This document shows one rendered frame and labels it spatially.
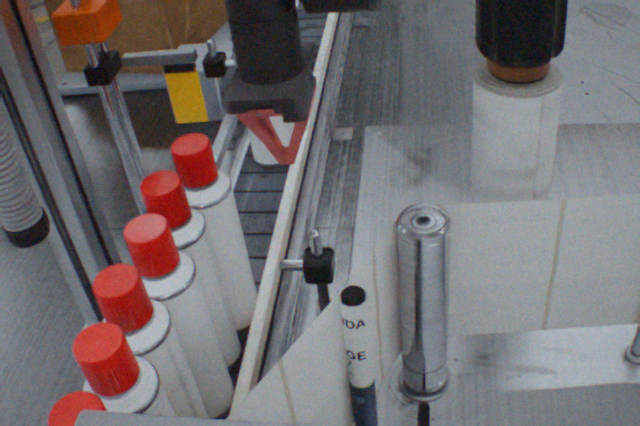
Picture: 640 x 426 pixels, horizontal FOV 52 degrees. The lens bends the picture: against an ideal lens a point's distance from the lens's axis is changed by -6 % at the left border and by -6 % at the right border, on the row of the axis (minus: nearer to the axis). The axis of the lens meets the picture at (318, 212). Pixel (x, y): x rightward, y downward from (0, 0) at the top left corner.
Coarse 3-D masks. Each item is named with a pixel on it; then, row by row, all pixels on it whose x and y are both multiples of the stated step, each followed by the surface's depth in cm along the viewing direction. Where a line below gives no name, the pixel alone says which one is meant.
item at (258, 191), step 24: (312, 24) 120; (336, 24) 119; (312, 72) 106; (264, 168) 88; (288, 168) 87; (240, 192) 85; (264, 192) 84; (240, 216) 81; (264, 216) 80; (264, 240) 77; (288, 240) 77; (264, 264) 74; (240, 336) 67; (240, 360) 64; (264, 360) 67
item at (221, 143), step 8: (224, 120) 82; (232, 120) 82; (224, 128) 81; (232, 128) 82; (224, 136) 79; (216, 144) 78; (224, 144) 79; (216, 152) 77; (224, 152) 79; (216, 160) 76
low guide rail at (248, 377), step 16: (336, 16) 115; (320, 48) 105; (320, 64) 100; (320, 80) 97; (320, 96) 97; (304, 144) 85; (304, 160) 84; (288, 176) 80; (288, 192) 78; (288, 208) 75; (288, 224) 75; (272, 240) 72; (272, 256) 70; (272, 272) 68; (272, 288) 67; (256, 304) 65; (272, 304) 67; (256, 320) 63; (256, 336) 62; (256, 352) 61; (256, 368) 60; (240, 384) 58; (256, 384) 60; (240, 400) 57
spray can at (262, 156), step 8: (232, 48) 79; (272, 120) 83; (280, 120) 84; (280, 128) 85; (288, 128) 86; (256, 136) 85; (280, 136) 85; (288, 136) 87; (256, 144) 86; (288, 144) 87; (256, 152) 87; (264, 152) 86; (256, 160) 88; (264, 160) 87; (272, 160) 87
